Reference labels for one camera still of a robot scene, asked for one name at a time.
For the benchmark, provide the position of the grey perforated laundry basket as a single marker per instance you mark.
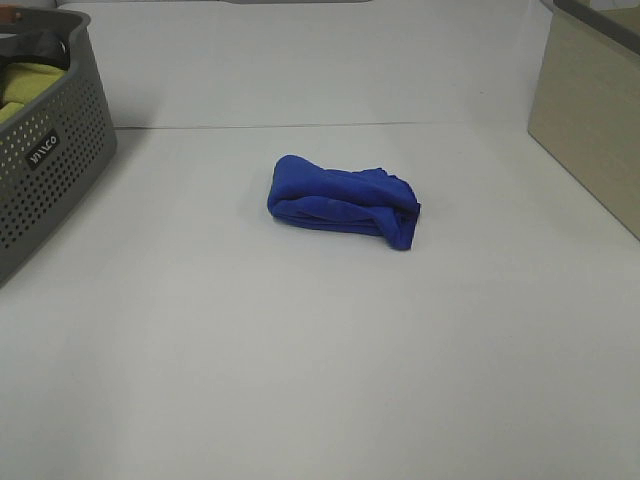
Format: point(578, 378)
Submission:
point(54, 149)

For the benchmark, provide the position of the beige storage box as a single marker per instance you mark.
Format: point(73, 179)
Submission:
point(585, 111)

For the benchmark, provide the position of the blue towel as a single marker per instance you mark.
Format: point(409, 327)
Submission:
point(368, 202)

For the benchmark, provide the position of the yellow-green towel in basket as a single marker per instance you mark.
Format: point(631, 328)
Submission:
point(21, 83)

